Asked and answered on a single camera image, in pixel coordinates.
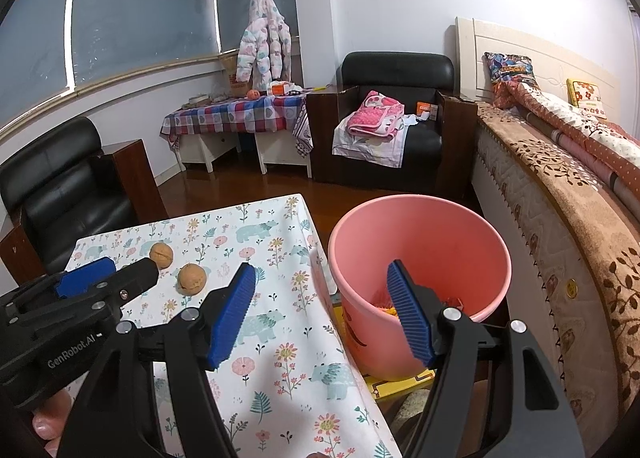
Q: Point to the red floral quilt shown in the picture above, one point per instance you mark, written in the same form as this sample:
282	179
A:
575	127

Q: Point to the yellow floral pillow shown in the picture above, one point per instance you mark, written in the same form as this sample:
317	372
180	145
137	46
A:
585	95

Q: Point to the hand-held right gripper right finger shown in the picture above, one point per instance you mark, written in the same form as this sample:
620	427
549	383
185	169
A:
407	318

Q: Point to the white bed headboard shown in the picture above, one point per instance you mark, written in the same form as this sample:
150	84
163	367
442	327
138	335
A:
550	57

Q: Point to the pink plastic bucket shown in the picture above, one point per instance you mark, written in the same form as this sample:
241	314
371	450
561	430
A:
425	238

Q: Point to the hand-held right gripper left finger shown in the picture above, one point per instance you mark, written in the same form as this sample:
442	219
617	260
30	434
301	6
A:
232	318

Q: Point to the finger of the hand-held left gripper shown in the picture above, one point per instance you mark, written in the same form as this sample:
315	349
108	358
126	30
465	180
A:
90	275
135	278

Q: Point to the white paper sheet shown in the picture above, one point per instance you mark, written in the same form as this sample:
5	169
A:
415	120

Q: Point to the white floral sheet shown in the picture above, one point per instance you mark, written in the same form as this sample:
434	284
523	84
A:
370	150

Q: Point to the large curved window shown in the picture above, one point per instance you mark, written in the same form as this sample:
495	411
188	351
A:
125	12

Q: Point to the floral tablecloth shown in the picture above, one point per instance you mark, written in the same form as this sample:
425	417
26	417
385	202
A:
280	338

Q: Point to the pink folded cloth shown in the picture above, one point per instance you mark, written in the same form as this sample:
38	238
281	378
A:
375	115

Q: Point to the bed with brown cover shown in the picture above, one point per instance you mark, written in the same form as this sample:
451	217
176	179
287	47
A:
565	177

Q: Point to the white orange carton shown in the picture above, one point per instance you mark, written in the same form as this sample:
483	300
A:
280	87

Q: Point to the person's left hand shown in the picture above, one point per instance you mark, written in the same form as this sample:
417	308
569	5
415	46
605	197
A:
50	420

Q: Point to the small orange box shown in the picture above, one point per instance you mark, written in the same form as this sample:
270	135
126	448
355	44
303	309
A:
425	108

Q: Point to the pink white puffer jacket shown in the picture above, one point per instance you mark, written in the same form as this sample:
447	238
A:
260	42

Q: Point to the brown walnut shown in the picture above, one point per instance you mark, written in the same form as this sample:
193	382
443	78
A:
192	279
162	255

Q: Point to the colourful printed pillow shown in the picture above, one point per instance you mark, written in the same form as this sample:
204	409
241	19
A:
510	68

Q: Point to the orange foil wrapper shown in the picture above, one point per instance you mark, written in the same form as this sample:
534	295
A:
385	309

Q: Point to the black leather armchair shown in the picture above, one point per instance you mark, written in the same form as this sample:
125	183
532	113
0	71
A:
60	208
400	70

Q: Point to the beige flat box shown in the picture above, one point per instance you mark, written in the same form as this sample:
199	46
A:
198	100

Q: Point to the orange fruit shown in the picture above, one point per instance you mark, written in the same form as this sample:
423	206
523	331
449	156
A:
252	93

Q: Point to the checkered tablecloth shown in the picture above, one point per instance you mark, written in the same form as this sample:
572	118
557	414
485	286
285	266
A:
235	112

